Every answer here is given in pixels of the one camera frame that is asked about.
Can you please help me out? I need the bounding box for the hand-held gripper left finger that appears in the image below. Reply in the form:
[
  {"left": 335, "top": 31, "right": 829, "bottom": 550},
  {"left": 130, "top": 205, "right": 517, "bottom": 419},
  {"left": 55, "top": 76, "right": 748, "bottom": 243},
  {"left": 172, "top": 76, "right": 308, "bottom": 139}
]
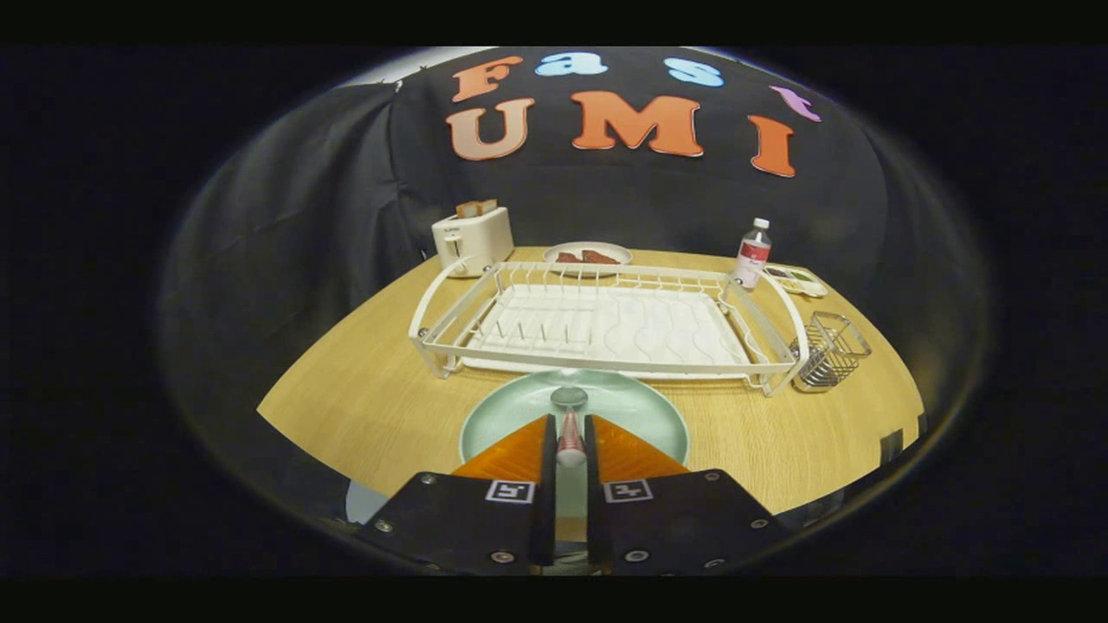
[{"left": 357, "top": 414, "right": 557, "bottom": 576}]

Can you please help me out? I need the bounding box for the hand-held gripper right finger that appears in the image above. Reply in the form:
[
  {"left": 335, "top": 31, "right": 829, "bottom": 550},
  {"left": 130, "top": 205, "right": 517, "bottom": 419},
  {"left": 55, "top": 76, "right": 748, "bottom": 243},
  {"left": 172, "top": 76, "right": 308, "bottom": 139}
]
[{"left": 584, "top": 414, "right": 784, "bottom": 576}]

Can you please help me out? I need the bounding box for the mint green plate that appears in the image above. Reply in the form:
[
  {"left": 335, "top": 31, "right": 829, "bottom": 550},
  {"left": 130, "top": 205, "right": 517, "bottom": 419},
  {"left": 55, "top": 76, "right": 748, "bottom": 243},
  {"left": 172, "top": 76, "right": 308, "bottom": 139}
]
[{"left": 459, "top": 369, "right": 691, "bottom": 520}]

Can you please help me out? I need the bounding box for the spoon with red-white handle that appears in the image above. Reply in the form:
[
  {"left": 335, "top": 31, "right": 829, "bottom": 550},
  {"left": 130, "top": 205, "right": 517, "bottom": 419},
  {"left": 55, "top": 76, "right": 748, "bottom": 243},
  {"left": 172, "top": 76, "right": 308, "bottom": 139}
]
[{"left": 551, "top": 386, "right": 589, "bottom": 469}]

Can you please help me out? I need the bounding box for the white wire dish rack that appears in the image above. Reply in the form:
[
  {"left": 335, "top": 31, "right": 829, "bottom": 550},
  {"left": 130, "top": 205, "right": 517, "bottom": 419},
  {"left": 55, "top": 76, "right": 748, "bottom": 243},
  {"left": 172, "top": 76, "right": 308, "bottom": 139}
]
[{"left": 409, "top": 260, "right": 810, "bottom": 397}]

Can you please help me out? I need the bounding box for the metal wire basket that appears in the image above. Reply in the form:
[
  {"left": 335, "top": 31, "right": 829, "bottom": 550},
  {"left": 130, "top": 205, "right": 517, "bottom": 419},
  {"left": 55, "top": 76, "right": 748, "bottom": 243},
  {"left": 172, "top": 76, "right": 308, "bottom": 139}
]
[{"left": 789, "top": 311, "right": 873, "bottom": 393}]

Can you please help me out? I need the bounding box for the beige round plate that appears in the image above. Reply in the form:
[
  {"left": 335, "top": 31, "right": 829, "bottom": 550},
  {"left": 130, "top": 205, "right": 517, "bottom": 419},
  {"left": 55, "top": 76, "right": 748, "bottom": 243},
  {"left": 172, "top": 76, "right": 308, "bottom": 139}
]
[{"left": 543, "top": 241, "right": 634, "bottom": 279}]

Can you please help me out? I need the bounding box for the white divided snack tray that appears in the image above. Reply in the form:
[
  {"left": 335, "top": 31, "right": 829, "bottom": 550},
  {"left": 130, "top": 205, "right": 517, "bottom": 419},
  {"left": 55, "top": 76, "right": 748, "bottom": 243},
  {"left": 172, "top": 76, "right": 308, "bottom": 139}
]
[{"left": 762, "top": 264, "right": 829, "bottom": 299}]

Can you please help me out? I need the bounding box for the clear plastic bottle red label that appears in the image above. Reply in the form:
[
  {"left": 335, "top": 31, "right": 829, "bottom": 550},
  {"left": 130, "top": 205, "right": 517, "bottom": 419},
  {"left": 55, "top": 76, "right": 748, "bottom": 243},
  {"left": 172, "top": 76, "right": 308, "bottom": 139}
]
[{"left": 731, "top": 218, "right": 772, "bottom": 291}]

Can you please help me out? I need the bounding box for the white toaster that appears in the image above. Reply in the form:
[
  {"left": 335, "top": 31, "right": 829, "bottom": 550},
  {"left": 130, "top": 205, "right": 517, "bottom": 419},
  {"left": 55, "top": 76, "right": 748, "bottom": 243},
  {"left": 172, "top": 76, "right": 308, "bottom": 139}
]
[{"left": 431, "top": 199, "right": 515, "bottom": 278}]

